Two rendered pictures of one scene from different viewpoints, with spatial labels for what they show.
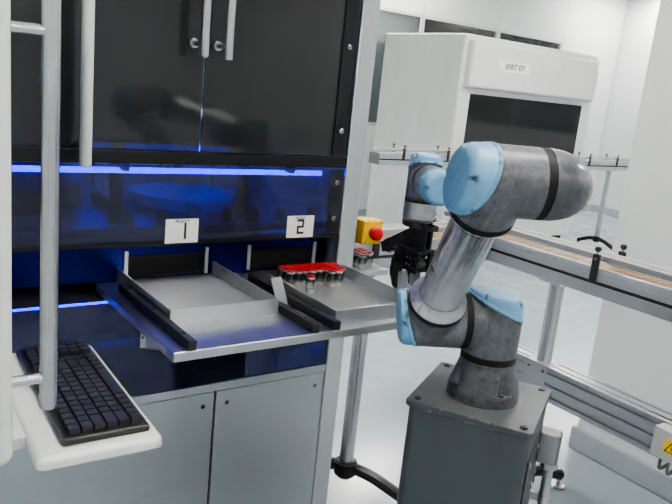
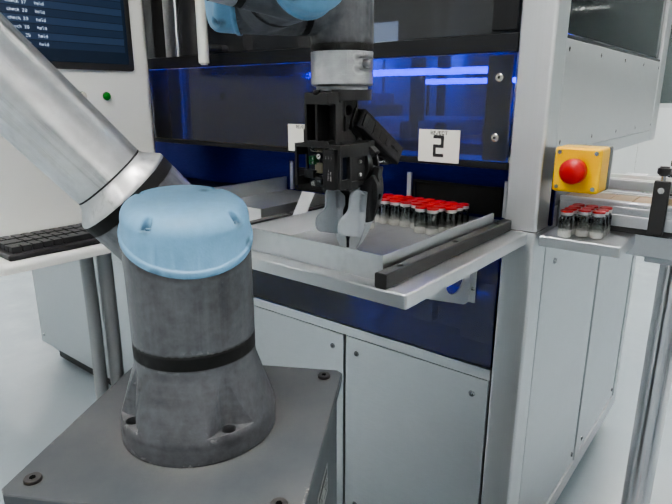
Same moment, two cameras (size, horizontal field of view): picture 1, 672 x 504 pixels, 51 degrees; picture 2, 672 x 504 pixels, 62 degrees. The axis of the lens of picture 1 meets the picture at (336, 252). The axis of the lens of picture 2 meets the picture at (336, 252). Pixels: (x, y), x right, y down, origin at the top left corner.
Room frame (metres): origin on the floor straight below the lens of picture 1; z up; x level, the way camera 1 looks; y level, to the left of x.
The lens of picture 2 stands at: (1.42, -0.86, 1.11)
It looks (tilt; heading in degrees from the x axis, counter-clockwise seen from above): 16 degrees down; 75
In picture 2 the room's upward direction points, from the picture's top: straight up
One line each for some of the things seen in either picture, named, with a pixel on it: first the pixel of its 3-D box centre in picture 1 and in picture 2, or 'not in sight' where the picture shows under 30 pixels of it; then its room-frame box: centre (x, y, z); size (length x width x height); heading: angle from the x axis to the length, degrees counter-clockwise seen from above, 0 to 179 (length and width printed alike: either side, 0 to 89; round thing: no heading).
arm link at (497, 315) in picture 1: (490, 320); (188, 262); (1.42, -0.33, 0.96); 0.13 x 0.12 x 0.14; 98
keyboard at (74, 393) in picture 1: (76, 383); (92, 231); (1.21, 0.45, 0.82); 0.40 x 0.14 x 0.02; 35
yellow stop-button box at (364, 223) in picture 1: (366, 230); (582, 168); (2.05, -0.08, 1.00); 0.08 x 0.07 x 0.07; 36
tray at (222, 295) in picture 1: (194, 289); (275, 197); (1.60, 0.32, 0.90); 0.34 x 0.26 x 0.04; 36
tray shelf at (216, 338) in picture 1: (270, 302); (314, 226); (1.65, 0.14, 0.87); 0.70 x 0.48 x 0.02; 126
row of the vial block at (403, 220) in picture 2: (316, 276); (410, 214); (1.80, 0.05, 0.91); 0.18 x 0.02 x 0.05; 126
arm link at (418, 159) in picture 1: (424, 177); (339, 1); (1.61, -0.18, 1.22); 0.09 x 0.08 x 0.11; 8
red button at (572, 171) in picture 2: (375, 233); (573, 171); (2.01, -0.11, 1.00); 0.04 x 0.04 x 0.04; 36
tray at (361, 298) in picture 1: (339, 291); (375, 230); (1.71, -0.02, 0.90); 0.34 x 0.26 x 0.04; 36
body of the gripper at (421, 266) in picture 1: (417, 246); (338, 140); (1.61, -0.19, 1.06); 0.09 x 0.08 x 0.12; 36
